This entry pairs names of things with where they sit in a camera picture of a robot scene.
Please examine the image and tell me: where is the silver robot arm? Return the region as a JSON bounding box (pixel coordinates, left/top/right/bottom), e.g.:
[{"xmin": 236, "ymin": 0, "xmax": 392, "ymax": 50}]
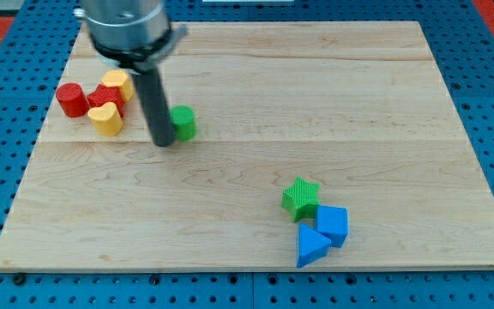
[{"xmin": 73, "ymin": 0, "xmax": 188, "ymax": 74}]

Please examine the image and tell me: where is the green star block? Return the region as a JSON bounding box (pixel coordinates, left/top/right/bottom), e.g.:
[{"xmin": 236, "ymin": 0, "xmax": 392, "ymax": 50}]
[{"xmin": 281, "ymin": 177, "xmax": 320, "ymax": 222}]

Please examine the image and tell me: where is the red star block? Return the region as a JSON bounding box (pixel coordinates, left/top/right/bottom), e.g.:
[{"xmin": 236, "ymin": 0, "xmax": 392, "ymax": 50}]
[{"xmin": 87, "ymin": 84, "xmax": 124, "ymax": 118}]

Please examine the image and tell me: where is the green cylinder block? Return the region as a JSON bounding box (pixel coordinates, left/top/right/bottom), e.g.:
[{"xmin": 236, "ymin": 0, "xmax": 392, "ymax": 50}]
[{"xmin": 171, "ymin": 106, "xmax": 197, "ymax": 142}]

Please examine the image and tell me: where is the blue cube block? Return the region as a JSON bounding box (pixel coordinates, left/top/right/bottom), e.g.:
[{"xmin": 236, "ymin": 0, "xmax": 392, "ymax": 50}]
[{"xmin": 316, "ymin": 205, "xmax": 349, "ymax": 248}]

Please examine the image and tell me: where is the blue triangle block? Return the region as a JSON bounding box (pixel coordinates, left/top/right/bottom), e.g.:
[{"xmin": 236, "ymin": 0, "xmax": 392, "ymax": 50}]
[{"xmin": 296, "ymin": 223, "xmax": 331, "ymax": 268}]

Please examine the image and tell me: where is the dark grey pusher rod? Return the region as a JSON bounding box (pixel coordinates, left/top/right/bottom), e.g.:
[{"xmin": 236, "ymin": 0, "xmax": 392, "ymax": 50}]
[{"xmin": 132, "ymin": 67, "xmax": 176, "ymax": 147}]

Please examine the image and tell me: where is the wooden board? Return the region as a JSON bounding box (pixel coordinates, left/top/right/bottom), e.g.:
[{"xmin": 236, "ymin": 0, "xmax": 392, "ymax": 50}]
[{"xmin": 0, "ymin": 21, "xmax": 494, "ymax": 274}]

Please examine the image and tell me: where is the yellow heart block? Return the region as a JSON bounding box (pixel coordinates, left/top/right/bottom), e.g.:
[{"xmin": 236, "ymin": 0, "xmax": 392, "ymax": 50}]
[{"xmin": 87, "ymin": 102, "xmax": 123, "ymax": 136}]

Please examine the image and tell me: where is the yellow pentagon block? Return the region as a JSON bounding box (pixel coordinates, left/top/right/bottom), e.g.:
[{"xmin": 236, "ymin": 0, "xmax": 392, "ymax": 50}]
[{"xmin": 101, "ymin": 70, "xmax": 135, "ymax": 102}]

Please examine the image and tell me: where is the red cylinder block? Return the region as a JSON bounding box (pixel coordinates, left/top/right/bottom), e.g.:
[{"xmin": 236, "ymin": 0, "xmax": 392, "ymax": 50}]
[{"xmin": 56, "ymin": 83, "xmax": 89, "ymax": 118}]

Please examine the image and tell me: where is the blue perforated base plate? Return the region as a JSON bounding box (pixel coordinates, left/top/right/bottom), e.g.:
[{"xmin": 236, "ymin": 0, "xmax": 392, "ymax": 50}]
[{"xmin": 0, "ymin": 0, "xmax": 494, "ymax": 308}]

